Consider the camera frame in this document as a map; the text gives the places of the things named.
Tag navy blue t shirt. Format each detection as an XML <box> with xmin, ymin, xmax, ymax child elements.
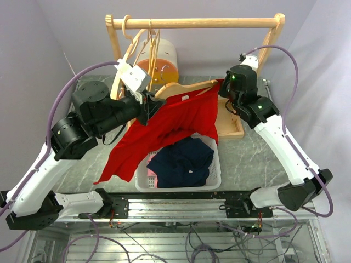
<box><xmin>146</xmin><ymin>137</ymin><xmax>214</xmax><ymax>188</ymax></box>

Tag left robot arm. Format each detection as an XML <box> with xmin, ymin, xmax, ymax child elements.
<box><xmin>6</xmin><ymin>81</ymin><xmax>166</xmax><ymax>231</ymax></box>

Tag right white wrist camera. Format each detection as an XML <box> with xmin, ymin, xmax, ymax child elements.
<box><xmin>239</xmin><ymin>53</ymin><xmax>259</xmax><ymax>72</ymax></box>

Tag white plastic basket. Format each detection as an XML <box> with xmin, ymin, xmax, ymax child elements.
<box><xmin>134</xmin><ymin>133</ymin><xmax>221</xmax><ymax>192</ymax></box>

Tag wooden hanger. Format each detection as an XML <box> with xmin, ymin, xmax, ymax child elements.
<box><xmin>148</xmin><ymin>18</ymin><xmax>161</xmax><ymax>92</ymax></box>
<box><xmin>105</xmin><ymin>15</ymin><xmax>145</xmax><ymax>100</ymax></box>
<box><xmin>155</xmin><ymin>79</ymin><xmax>219</xmax><ymax>100</ymax></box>

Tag red t shirt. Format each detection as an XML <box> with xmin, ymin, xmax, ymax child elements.
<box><xmin>95</xmin><ymin>79</ymin><xmax>223</xmax><ymax>184</ymax></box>

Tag wooden clothes rack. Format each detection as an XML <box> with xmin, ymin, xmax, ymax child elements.
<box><xmin>113</xmin><ymin>13</ymin><xmax>285</xmax><ymax>140</ymax></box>

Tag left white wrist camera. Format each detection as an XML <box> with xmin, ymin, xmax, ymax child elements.
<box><xmin>111</xmin><ymin>59</ymin><xmax>151</xmax><ymax>104</ymax></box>

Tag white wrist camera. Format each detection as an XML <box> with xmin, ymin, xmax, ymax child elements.
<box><xmin>111</xmin><ymin>59</ymin><xmax>151</xmax><ymax>104</ymax></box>
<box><xmin>239</xmin><ymin>53</ymin><xmax>259</xmax><ymax>72</ymax></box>

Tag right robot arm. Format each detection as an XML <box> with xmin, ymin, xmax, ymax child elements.
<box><xmin>219</xmin><ymin>65</ymin><xmax>333</xmax><ymax>217</ymax></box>

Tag loose cables under table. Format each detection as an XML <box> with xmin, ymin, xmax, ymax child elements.
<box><xmin>60</xmin><ymin>221</ymin><xmax>302</xmax><ymax>263</ymax></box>

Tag aluminium mounting rail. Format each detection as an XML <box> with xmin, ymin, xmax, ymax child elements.
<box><xmin>54</xmin><ymin>198</ymin><xmax>319</xmax><ymax>222</ymax></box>

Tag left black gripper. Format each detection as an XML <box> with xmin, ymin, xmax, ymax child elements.
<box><xmin>91</xmin><ymin>88</ymin><xmax>165</xmax><ymax>137</ymax></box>

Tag pink t shirt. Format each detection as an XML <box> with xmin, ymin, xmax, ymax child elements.
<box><xmin>147</xmin><ymin>169</ymin><xmax>157</xmax><ymax>188</ymax></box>

